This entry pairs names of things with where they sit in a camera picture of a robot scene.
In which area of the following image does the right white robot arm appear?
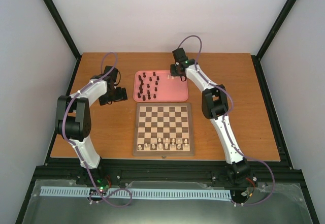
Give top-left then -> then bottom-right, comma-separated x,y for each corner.
170,48 -> 250,178

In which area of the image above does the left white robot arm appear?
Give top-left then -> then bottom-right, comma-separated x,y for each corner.
55,66 -> 127,185

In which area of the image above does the wooden chess board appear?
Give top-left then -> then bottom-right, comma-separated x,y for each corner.
133,103 -> 194,157

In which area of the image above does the pink plastic tray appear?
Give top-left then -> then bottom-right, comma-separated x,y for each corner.
133,70 -> 188,102

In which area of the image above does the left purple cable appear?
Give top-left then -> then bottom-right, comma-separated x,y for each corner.
61,52 -> 133,208

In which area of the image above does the black aluminium frame base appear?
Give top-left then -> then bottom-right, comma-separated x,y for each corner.
16,55 -> 319,223

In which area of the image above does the light blue cable duct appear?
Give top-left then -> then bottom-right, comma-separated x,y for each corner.
40,186 -> 231,201

